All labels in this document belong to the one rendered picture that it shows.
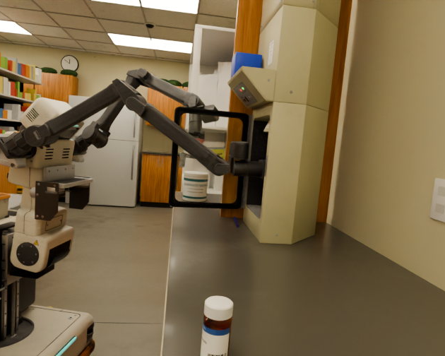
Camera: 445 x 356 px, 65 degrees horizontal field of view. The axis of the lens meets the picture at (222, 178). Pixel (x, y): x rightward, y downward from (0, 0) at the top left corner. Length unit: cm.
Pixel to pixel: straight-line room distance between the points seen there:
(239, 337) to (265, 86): 77
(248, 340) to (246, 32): 123
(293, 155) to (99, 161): 518
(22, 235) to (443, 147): 158
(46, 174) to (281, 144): 97
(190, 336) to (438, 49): 102
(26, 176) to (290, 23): 121
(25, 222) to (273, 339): 126
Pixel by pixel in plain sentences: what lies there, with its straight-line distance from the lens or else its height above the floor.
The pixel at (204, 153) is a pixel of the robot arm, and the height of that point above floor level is 122.
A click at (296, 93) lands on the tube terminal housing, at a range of 118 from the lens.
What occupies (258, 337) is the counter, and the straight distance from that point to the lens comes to 66.
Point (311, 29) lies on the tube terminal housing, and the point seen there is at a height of 165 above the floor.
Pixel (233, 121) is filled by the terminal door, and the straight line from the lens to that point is 143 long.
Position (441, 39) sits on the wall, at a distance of 124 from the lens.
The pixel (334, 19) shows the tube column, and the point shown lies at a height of 173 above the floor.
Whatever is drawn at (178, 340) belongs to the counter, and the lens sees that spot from 63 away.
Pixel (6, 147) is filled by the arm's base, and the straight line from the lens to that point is 150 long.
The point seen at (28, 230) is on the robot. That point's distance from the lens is 169.
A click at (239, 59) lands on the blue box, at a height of 157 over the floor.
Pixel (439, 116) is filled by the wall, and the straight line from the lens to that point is 117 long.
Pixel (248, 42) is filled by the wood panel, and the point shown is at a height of 169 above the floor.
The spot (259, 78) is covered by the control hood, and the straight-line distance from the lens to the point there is 116.
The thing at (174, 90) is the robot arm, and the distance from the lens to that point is 165.
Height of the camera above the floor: 127
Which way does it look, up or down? 6 degrees down
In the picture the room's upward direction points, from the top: 5 degrees clockwise
